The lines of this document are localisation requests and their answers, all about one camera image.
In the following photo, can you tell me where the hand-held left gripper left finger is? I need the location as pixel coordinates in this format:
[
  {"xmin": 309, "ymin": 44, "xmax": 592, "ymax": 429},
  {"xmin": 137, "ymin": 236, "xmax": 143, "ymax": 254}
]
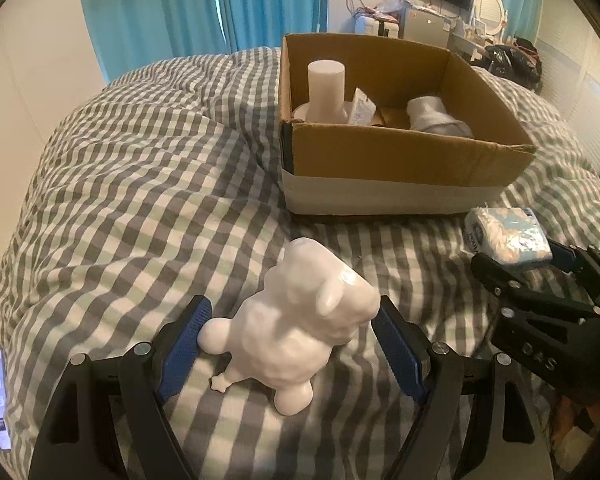
[{"xmin": 30, "ymin": 295, "xmax": 213, "ymax": 480}]

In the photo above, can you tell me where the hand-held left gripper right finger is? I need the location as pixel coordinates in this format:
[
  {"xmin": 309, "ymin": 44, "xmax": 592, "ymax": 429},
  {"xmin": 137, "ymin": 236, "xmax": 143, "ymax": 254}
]
[{"xmin": 372, "ymin": 295, "xmax": 556, "ymax": 480}]

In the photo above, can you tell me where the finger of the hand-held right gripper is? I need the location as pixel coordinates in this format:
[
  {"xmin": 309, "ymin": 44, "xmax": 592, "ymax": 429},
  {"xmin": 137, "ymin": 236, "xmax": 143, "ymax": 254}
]
[
  {"xmin": 470, "ymin": 252, "xmax": 600, "ymax": 322},
  {"xmin": 547, "ymin": 237, "xmax": 600, "ymax": 293}
]

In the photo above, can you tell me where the white animal figurine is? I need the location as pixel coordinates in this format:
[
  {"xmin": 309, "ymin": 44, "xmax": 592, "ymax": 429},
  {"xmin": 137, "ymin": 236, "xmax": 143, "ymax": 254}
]
[{"xmin": 198, "ymin": 237, "xmax": 381, "ymax": 417}]

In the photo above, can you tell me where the brown cardboard box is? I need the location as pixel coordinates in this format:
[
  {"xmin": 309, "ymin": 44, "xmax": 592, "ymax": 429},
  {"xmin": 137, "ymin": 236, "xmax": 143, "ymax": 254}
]
[{"xmin": 279, "ymin": 32, "xmax": 538, "ymax": 217}]

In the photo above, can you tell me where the white sock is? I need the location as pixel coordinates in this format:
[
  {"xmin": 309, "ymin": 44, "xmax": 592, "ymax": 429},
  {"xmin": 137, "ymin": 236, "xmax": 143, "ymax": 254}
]
[{"xmin": 406, "ymin": 95, "xmax": 475, "ymax": 138}]

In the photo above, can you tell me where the clear packet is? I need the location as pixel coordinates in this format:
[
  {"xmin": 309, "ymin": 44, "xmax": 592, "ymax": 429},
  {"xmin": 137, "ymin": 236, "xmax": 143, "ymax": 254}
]
[{"xmin": 349, "ymin": 87, "xmax": 381, "ymax": 127}]

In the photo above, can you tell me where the white cylinder stand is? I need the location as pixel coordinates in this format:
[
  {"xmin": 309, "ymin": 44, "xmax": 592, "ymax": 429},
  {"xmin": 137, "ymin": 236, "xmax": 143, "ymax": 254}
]
[{"xmin": 292, "ymin": 60, "xmax": 353, "ymax": 123}]

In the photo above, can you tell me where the grey checked blanket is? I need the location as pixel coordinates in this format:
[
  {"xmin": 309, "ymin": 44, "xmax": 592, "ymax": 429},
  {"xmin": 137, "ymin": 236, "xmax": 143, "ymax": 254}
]
[{"xmin": 0, "ymin": 46, "xmax": 600, "ymax": 480}]

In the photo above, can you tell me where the white louvred wardrobe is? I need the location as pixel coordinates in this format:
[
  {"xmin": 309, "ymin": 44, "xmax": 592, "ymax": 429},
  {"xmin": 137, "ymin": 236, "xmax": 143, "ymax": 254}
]
[{"xmin": 535, "ymin": 0, "xmax": 600, "ymax": 161}]

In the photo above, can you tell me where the white dressing table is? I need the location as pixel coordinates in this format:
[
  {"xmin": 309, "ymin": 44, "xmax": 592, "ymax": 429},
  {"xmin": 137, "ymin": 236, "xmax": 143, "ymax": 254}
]
[{"xmin": 447, "ymin": 22, "xmax": 486, "ymax": 61}]

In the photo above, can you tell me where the white oval vanity mirror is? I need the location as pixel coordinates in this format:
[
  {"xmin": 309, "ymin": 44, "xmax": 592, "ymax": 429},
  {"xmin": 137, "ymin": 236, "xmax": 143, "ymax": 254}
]
[{"xmin": 472, "ymin": 0, "xmax": 508, "ymax": 41}]

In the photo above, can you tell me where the silver mini fridge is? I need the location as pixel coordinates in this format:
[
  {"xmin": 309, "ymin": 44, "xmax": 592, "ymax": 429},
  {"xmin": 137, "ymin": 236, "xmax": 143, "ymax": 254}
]
[{"xmin": 402, "ymin": 2, "xmax": 451, "ymax": 48}]

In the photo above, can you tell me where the wide blue curtain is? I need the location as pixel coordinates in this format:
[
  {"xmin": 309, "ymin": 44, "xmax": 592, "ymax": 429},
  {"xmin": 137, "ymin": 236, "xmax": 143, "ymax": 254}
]
[{"xmin": 75, "ymin": 0, "xmax": 231, "ymax": 78}]

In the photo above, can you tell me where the blue window curtain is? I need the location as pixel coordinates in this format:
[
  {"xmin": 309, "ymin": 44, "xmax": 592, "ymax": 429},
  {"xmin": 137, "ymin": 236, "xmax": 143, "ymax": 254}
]
[{"xmin": 215, "ymin": 0, "xmax": 328, "ymax": 53}]

